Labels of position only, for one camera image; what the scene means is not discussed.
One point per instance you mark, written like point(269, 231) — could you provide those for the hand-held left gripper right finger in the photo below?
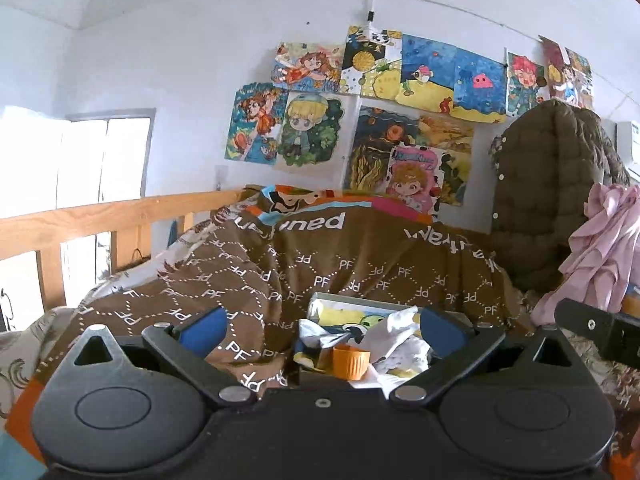
point(442, 335)

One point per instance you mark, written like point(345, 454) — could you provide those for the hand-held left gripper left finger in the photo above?
point(200, 332)

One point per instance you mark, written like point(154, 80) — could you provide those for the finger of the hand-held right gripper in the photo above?
point(600, 330)

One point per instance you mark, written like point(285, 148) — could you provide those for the white lace sock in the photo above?
point(395, 340)

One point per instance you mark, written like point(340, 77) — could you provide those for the grey metal tray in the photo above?
point(360, 301)

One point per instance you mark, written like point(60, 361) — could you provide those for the orange plastic cup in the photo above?
point(350, 362)

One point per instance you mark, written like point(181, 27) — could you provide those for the white grey sock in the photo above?
point(315, 332)

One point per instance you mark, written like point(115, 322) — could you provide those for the pink cloth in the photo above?
point(605, 250)

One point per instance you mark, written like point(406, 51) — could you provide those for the brown printed blanket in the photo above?
point(350, 260)

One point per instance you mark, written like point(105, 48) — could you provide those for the olive puffer jacket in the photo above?
point(545, 195)

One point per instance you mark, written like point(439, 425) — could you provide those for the pink chibi character poster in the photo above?
point(412, 180)

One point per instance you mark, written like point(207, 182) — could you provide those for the white air conditioner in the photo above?
point(630, 147)

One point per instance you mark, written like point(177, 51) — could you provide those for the window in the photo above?
point(90, 165)

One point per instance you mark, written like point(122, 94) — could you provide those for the dark orange swirl painting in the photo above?
point(375, 140)

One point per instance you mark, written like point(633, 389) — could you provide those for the orange-haired girl blue poster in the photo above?
point(255, 125)

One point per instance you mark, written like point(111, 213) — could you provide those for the blond boy green poster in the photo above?
point(310, 130)

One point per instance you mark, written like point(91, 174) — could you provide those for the blue painting with pink blob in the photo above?
point(480, 85)

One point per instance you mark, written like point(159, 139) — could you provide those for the red-haired character poster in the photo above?
point(525, 82)

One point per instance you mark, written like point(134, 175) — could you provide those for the red and blue character poster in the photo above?
point(567, 72)

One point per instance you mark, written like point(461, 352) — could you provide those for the blue sea fish painting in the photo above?
point(427, 75)

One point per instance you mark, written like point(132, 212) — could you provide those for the yellow moon painting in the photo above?
point(370, 62)

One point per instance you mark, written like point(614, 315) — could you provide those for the orange-haired girl wide poster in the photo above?
point(307, 67)

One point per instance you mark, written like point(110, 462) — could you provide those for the wooden bed rail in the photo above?
point(631, 306)
point(100, 220)

